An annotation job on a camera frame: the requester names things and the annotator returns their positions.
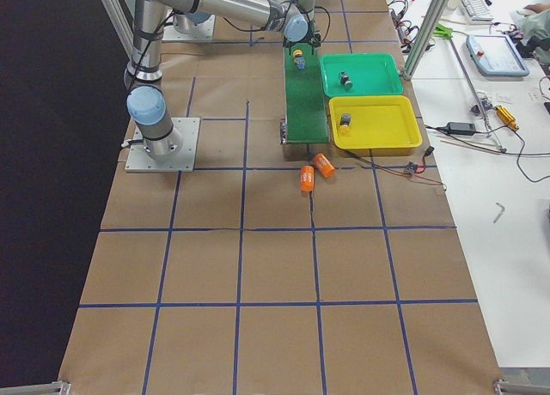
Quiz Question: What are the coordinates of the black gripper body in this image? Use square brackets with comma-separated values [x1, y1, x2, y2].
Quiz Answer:
[282, 20, 321, 58]

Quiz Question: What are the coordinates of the yellow push button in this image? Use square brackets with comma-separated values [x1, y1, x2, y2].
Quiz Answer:
[339, 112, 351, 134]
[292, 49, 306, 70]

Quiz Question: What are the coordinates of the green push button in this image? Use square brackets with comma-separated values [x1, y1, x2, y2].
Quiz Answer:
[339, 71, 353, 90]

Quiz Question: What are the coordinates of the orange cylinder marked 4680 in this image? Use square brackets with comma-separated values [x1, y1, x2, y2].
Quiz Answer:
[300, 165, 315, 192]

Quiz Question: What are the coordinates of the green conveyor belt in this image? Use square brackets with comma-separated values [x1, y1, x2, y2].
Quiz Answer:
[280, 45, 329, 144]

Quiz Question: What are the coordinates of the green plastic tray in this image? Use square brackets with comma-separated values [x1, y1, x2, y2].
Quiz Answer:
[320, 53, 403, 98]

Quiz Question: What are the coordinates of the yellow plastic tray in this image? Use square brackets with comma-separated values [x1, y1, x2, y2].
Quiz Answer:
[328, 95, 423, 155]

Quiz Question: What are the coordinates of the white keyboard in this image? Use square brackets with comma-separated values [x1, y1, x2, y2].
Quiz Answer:
[461, 0, 494, 24]

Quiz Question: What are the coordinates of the black power adapter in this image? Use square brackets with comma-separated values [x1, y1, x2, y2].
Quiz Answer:
[446, 122, 477, 136]

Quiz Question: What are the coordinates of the robot teach pendant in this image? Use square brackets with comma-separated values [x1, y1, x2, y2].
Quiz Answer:
[466, 34, 529, 77]

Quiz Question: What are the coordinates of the silver allen key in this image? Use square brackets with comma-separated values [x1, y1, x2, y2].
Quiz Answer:
[492, 202, 505, 223]

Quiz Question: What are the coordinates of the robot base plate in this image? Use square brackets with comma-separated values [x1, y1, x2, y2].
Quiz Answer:
[162, 10, 215, 43]
[125, 118, 200, 173]

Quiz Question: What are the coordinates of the green handled reacher grabber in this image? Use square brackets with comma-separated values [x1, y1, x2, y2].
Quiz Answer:
[433, 23, 507, 154]

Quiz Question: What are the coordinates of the aluminium frame post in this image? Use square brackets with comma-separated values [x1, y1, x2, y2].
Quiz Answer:
[401, 0, 449, 80]

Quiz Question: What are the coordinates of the small red-wired circuit board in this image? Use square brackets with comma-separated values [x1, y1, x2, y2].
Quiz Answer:
[403, 161, 422, 175]

